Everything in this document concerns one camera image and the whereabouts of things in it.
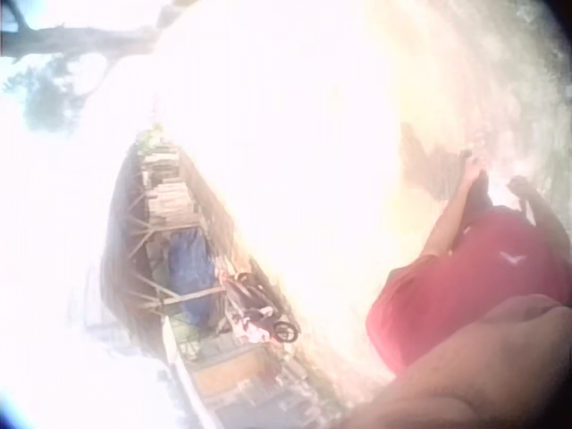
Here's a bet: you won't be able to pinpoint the orange wooden board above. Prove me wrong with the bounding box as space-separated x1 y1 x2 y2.
192 347 272 398

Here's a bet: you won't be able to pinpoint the wooden shed with dark roof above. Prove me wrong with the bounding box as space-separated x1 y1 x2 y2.
98 129 314 358

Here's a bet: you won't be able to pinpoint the person's right hand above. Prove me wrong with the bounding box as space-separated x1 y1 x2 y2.
507 174 533 198

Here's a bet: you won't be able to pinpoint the person's left hand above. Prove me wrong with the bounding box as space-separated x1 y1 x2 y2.
458 148 489 190

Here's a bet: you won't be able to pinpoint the tree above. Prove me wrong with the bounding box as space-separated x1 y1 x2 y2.
0 0 180 130

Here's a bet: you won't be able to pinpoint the blue tarp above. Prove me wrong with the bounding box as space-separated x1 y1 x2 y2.
165 226 221 321

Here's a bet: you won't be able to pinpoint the person's legs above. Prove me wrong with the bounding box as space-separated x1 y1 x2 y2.
467 172 494 222

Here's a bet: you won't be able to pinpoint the stack of wooden planks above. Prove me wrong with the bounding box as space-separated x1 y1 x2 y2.
140 141 202 230

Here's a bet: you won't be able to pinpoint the motorcycle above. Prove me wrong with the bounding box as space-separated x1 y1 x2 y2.
223 270 301 345

